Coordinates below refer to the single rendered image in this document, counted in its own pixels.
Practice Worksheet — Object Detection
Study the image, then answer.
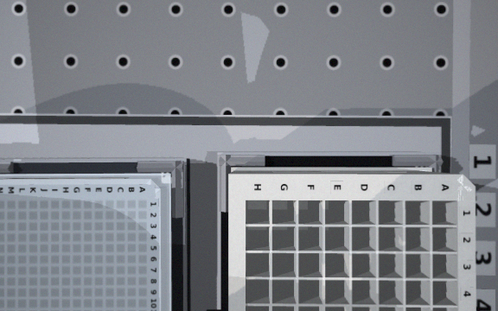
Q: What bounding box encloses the grey flat base plate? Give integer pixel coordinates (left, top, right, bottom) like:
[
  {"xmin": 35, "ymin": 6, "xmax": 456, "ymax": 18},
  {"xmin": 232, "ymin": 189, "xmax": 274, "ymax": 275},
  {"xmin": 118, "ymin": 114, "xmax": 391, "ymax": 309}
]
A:
[{"xmin": 0, "ymin": 0, "xmax": 453, "ymax": 116}]

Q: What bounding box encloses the white deep-well block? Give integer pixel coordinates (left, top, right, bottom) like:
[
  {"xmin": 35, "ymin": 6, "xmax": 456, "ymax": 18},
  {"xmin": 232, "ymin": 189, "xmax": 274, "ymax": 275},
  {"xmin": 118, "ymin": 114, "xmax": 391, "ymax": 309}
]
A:
[{"xmin": 228, "ymin": 167, "xmax": 476, "ymax": 311}]

